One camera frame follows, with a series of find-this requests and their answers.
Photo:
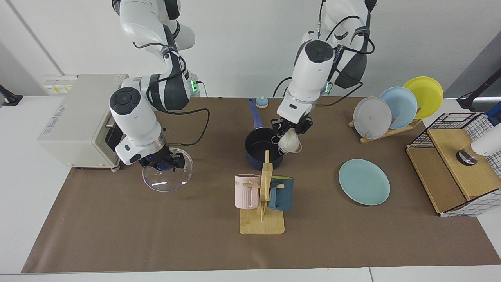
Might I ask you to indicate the light blue round plate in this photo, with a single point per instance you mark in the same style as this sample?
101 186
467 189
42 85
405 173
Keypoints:
403 105

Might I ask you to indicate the brown table cloth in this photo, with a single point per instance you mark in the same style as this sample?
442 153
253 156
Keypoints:
156 235

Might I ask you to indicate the small blue round thing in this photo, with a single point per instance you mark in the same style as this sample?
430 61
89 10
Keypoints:
261 102

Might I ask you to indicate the glass lid blue knob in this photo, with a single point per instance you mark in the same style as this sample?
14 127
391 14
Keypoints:
168 182

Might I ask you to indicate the pale toaster oven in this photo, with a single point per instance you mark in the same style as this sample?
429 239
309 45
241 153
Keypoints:
78 129

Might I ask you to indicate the yellow round plate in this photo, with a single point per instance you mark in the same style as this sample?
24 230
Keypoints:
428 94

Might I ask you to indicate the white wall socket box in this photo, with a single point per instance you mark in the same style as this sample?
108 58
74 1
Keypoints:
58 84

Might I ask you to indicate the white vermicelli bundle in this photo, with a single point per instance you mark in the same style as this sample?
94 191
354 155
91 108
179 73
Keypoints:
289 143

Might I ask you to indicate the wooden cup stand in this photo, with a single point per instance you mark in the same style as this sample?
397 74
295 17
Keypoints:
262 225

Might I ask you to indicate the wooden plate rack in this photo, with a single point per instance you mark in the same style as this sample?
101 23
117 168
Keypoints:
381 136

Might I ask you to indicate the green round plate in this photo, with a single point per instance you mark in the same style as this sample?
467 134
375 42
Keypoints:
364 182

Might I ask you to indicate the dark teal cup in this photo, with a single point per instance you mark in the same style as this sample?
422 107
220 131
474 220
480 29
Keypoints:
282 197

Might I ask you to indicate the pink cup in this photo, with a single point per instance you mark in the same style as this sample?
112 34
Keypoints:
244 196

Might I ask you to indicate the grey round plate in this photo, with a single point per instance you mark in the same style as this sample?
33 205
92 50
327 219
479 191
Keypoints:
372 117

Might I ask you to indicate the black stand foot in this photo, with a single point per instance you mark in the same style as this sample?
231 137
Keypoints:
9 98

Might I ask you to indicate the black tripod leg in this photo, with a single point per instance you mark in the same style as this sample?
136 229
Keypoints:
475 96

